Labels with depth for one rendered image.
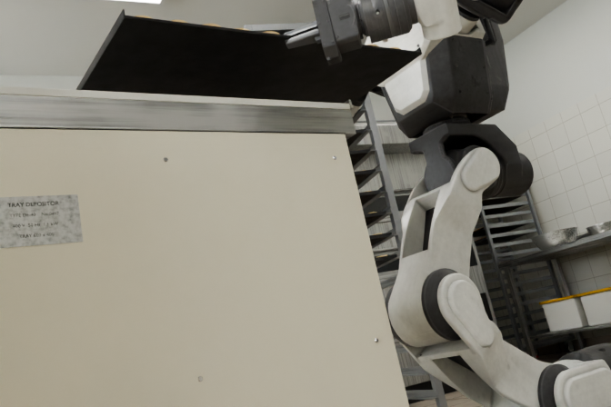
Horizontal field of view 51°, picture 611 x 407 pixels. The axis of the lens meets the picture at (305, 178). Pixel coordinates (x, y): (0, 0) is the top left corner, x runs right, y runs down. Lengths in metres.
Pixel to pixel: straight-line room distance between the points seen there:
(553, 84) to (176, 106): 5.62
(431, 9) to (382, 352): 0.56
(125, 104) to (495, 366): 0.88
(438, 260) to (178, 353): 0.65
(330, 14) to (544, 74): 5.48
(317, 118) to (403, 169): 4.07
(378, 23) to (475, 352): 0.66
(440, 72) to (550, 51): 5.00
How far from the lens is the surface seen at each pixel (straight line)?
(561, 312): 5.75
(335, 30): 1.10
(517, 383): 1.46
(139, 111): 0.98
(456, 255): 1.40
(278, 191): 1.02
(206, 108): 1.03
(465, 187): 1.44
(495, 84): 1.64
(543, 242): 5.78
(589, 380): 1.57
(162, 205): 0.93
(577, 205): 6.31
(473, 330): 1.32
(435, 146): 1.52
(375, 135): 2.69
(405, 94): 1.56
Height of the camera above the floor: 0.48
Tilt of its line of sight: 15 degrees up
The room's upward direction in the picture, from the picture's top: 12 degrees counter-clockwise
